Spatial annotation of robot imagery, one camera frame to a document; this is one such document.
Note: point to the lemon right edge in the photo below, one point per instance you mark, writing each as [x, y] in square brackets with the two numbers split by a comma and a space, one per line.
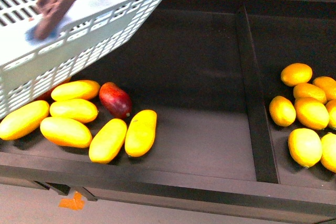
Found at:
[331, 109]

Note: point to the yellow mango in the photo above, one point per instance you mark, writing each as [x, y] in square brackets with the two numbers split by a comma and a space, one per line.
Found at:
[66, 132]
[107, 143]
[24, 120]
[78, 109]
[81, 89]
[141, 133]

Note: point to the lemon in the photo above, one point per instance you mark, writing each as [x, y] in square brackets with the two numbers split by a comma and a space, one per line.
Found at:
[282, 111]
[311, 113]
[295, 74]
[305, 147]
[327, 84]
[328, 152]
[304, 90]

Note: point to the black display shelf tray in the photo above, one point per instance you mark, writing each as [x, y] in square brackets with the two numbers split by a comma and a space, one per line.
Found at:
[183, 62]

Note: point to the black shelf divider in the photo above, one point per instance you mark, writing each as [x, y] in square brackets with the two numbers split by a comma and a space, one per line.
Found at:
[261, 140]

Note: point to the dark red mango behind basket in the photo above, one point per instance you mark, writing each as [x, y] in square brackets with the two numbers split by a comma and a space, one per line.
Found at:
[47, 95]

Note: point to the lemon top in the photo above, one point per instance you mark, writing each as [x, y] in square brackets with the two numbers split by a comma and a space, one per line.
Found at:
[295, 74]

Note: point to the orange floor tape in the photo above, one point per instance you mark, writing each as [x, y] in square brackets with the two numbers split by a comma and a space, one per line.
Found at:
[74, 203]

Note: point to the light blue plastic basket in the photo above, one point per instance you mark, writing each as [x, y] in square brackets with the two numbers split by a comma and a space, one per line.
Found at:
[90, 30]

